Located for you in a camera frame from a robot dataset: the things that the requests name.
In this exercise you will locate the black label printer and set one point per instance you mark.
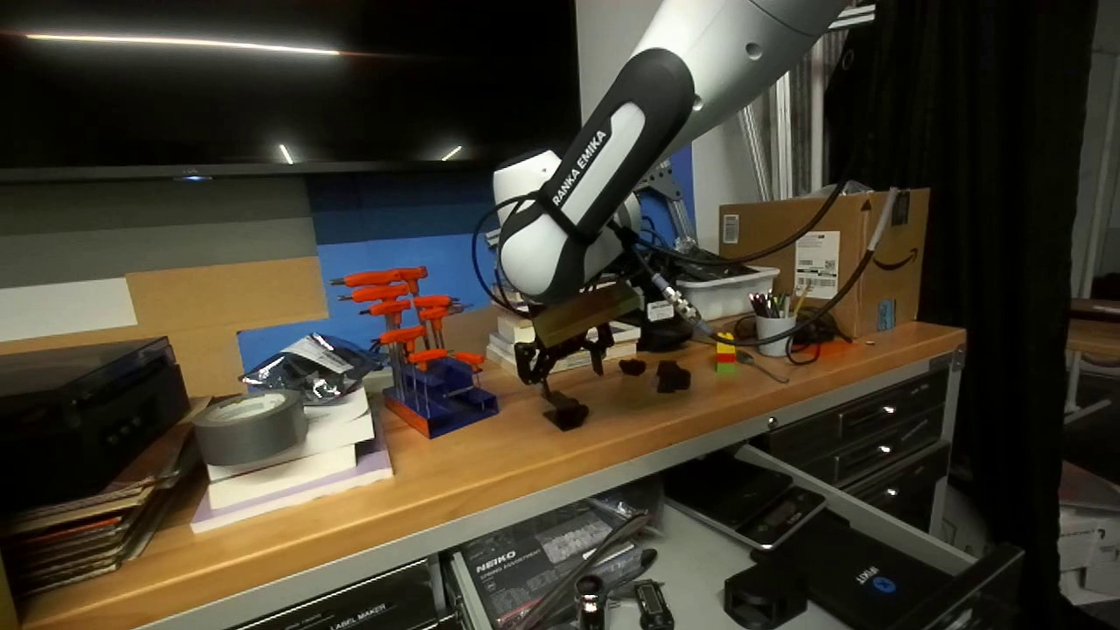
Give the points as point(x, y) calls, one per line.
point(665, 334)

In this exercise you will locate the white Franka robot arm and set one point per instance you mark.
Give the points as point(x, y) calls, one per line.
point(701, 59)

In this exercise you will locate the white plastic bin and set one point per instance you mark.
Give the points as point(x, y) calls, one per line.
point(736, 299)

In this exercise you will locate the black ribbed tray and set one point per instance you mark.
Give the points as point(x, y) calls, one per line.
point(710, 269)

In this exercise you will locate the black metal drawer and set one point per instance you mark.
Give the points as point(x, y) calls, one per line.
point(694, 548)

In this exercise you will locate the white paper sheet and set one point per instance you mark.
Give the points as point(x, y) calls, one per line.
point(64, 309)

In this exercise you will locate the blue hex key stand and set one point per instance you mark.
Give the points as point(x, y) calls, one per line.
point(450, 408)

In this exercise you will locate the black wall monitor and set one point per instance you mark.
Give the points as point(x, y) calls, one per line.
point(292, 93)

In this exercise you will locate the white book stack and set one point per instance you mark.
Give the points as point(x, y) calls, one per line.
point(334, 439)

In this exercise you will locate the white pen cup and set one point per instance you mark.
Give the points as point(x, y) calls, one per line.
point(775, 338)

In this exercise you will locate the assorted pens bunch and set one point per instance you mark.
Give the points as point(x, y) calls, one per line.
point(772, 307)

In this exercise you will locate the chunky black plastic part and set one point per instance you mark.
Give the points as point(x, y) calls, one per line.
point(674, 379)

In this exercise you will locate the black equipment case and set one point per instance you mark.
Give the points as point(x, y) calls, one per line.
point(80, 422)

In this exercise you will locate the black drawer cabinet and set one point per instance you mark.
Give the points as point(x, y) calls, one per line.
point(887, 433)

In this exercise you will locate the stack of books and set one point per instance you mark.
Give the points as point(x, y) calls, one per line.
point(499, 338)

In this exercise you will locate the steel wall rail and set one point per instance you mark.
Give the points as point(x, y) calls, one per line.
point(859, 15)

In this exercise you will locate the blue backing board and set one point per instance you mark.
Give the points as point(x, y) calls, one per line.
point(387, 240)

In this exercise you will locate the brown cardboard box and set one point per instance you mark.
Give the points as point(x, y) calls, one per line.
point(758, 240)

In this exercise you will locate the black box blue logo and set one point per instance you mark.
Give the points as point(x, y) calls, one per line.
point(863, 578)

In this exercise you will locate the lavender foam slab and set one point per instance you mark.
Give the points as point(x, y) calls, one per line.
point(352, 477)

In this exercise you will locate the black curtain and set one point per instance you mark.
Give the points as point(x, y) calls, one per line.
point(993, 233)

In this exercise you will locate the black cylindrical tool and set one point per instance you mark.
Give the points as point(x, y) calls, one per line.
point(591, 601)

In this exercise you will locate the stack of dark folders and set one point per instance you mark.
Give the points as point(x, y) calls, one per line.
point(80, 544)

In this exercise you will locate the colourful toy brick stack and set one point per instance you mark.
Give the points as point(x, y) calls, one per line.
point(726, 351)

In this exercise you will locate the small flat black part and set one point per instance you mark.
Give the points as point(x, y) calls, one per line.
point(630, 367)

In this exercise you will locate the black digital kitchen scale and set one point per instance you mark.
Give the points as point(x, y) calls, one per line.
point(758, 503)

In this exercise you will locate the crumpled silver foil bag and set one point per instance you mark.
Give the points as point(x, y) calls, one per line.
point(310, 367)

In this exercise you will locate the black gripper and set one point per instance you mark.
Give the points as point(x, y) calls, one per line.
point(568, 347)

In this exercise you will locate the black hand tool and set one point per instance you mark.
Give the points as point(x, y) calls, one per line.
point(652, 607)

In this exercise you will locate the white storage boxes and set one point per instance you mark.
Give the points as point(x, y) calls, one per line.
point(1090, 548)

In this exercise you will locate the brown cardboard sheet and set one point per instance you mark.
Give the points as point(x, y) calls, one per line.
point(223, 309)

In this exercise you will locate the grey duct tape roll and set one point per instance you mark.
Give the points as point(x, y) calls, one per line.
point(246, 433)

